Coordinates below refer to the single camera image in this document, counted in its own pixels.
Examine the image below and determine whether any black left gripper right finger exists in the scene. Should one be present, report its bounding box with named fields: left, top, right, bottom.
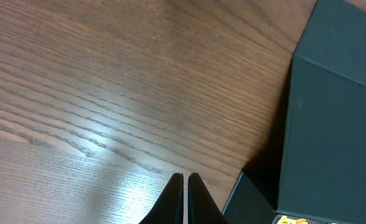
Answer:
left=187, top=173, right=228, bottom=224

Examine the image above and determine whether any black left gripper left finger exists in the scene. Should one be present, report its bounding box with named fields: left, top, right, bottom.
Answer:
left=139, top=173, right=184, bottom=224

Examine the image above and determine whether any dark green lidded box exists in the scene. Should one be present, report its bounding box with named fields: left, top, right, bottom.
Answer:
left=223, top=1, right=366, bottom=223

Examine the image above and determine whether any green Pretz snack box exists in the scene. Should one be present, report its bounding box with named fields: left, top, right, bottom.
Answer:
left=272, top=215, right=337, bottom=224

